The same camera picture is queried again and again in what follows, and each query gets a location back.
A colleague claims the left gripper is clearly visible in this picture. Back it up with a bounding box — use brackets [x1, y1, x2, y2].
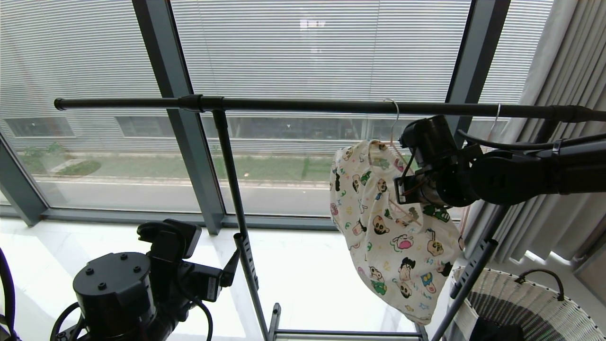
[176, 249, 242, 304]

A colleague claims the cream printed garment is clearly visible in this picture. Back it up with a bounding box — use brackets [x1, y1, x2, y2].
[329, 139, 467, 326]

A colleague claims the pink clothes hanger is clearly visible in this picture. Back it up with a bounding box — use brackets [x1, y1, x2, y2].
[383, 98, 419, 221]
[457, 103, 502, 233]

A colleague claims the black garment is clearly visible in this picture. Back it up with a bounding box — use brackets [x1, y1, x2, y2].
[469, 316, 521, 341]

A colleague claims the black clothes rack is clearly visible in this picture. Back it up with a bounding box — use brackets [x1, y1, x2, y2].
[53, 95, 606, 341]

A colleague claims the white laundry basket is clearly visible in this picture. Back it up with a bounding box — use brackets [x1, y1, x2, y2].
[445, 266, 604, 341]

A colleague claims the window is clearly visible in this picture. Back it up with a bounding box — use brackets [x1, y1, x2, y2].
[0, 0, 554, 233]

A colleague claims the beige curtain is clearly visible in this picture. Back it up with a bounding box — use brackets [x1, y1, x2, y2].
[462, 0, 606, 266]

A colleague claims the black cable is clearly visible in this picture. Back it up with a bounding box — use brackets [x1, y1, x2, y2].
[457, 130, 606, 151]
[50, 296, 214, 341]
[0, 246, 17, 341]

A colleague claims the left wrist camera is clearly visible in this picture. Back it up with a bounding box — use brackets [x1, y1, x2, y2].
[136, 219, 203, 285]

